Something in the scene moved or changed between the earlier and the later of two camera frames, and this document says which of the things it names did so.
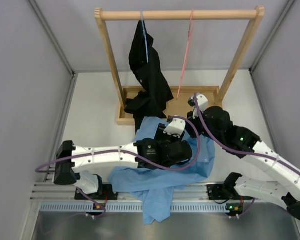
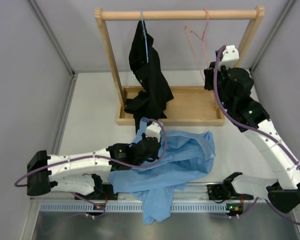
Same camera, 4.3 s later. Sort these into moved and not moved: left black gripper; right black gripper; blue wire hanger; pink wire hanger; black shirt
Moved: pink wire hanger; left black gripper; right black gripper
Not moved: blue wire hanger; black shirt
